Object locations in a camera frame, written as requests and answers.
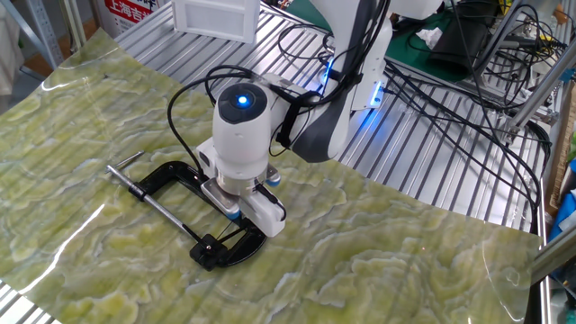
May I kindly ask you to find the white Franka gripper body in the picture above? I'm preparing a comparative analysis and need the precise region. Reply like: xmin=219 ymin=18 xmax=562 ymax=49
xmin=194 ymin=137 xmax=287 ymax=239

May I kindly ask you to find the thick black clock hand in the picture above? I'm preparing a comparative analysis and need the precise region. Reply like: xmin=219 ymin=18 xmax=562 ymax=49
xmin=215 ymin=226 xmax=248 ymax=242

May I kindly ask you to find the black clock movement box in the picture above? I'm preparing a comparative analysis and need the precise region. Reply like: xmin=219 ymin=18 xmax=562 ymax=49
xmin=189 ymin=233 xmax=231 ymax=272

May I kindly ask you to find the thin black clock hand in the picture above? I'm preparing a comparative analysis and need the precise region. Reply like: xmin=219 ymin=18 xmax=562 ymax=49
xmin=179 ymin=220 xmax=212 ymax=249

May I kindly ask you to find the green marble pattern mat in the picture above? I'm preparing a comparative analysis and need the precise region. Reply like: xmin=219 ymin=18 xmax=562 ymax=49
xmin=0 ymin=27 xmax=543 ymax=324

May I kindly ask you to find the black C-clamp with steel screw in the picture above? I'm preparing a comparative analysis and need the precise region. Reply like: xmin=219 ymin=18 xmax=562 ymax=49
xmin=104 ymin=150 xmax=270 ymax=272

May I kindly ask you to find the white plastic bin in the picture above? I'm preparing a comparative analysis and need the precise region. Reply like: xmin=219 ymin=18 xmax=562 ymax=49
xmin=170 ymin=0 xmax=262 ymax=45

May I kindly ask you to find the green cutting mat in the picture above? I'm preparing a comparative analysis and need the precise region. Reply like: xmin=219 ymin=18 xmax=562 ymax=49
xmin=282 ymin=0 xmax=481 ymax=85

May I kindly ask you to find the crumpled white tissue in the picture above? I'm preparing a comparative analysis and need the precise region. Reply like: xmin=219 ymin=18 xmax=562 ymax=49
xmin=414 ymin=26 xmax=446 ymax=50

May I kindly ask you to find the box with red print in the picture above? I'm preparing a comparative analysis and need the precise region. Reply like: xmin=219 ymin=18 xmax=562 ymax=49
xmin=95 ymin=0 xmax=175 ymax=41

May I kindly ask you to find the black pouch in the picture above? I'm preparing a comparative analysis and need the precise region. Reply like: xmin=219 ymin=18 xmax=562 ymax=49
xmin=426 ymin=1 xmax=500 ymax=77

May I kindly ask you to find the blue bag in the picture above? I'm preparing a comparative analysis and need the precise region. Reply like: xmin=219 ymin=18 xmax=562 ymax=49
xmin=547 ymin=159 xmax=576 ymax=242

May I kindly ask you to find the tan cardboard panel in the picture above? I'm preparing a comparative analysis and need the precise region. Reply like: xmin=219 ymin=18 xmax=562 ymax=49
xmin=546 ymin=85 xmax=576 ymax=217

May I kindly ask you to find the silver bracket with blue cap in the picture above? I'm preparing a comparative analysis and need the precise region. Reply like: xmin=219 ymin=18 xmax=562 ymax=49
xmin=264 ymin=162 xmax=282 ymax=188

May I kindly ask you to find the black velcro strap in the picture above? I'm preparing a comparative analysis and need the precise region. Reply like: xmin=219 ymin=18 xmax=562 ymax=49
xmin=274 ymin=89 xmax=321 ymax=149

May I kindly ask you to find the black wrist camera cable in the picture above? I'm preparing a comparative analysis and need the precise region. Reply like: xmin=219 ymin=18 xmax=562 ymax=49
xmin=166 ymin=65 xmax=271 ymax=179

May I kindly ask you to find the aluminium frame post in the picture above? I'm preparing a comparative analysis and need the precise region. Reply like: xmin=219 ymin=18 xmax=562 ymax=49
xmin=507 ymin=42 xmax=576 ymax=134
xmin=529 ymin=224 xmax=576 ymax=285
xmin=58 ymin=0 xmax=87 ymax=51

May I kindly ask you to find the grey perforated shelf post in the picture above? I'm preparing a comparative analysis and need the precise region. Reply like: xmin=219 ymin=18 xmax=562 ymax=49
xmin=0 ymin=0 xmax=65 ymax=69

